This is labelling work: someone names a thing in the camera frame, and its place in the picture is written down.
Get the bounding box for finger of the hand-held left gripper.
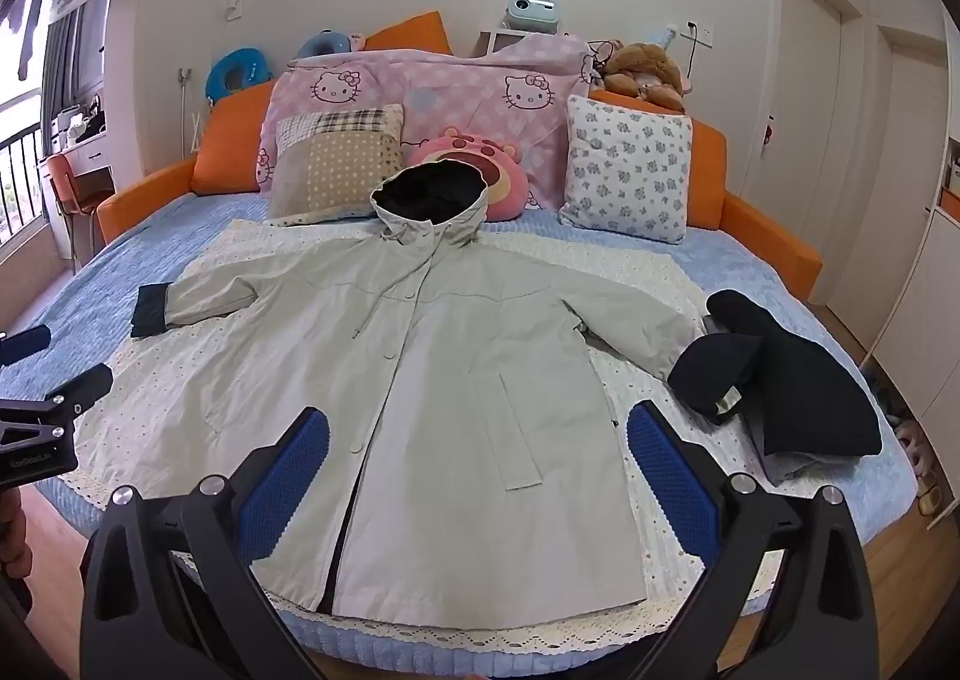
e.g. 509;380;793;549
0;324;53;368
0;363;115;460

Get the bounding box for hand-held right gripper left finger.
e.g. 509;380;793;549
79;406;335;680

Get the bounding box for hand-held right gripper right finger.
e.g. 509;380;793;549
626;401;880;680

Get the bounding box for pale green hooded coat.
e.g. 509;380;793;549
73;161;710;621

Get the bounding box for person's left hand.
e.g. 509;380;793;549
0;489;35;580

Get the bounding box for orange chair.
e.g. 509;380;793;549
37;151;102;276

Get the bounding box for window with railing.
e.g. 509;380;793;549
0;0;125;254

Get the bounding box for black folded jacket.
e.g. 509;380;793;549
667;288;884;460

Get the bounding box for white lace blanket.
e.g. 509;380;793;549
64;219;773;651

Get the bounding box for white desk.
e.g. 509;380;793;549
45;125;113;216

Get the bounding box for pink slippers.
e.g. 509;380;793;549
892;421;935;479

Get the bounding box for white cabinet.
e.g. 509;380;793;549
874;140;960;509

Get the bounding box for white floral pillow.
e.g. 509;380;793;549
559;94;695;245

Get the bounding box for beige patchwork pillow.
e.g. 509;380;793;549
268;103;406;227

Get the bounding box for pink bear plush pillow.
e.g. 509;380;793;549
405;125;526;222

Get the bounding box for white door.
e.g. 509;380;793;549
832;24;950;351
739;0;863;310

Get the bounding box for brown teddy bear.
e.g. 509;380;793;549
592;39;691;113

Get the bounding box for blue plush neck pillow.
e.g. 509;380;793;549
295;28;353;61

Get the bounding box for pink cat-print quilt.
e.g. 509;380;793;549
257;31;593;216

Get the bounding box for orange pillow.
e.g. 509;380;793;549
365;11;455;56

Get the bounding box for white shelf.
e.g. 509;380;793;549
478;28;563;59

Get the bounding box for light blue projector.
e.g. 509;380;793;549
504;0;563;31

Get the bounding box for orange bed frame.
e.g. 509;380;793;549
96;76;824;306

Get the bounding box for blue swim ring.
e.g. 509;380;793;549
202;49;272;106

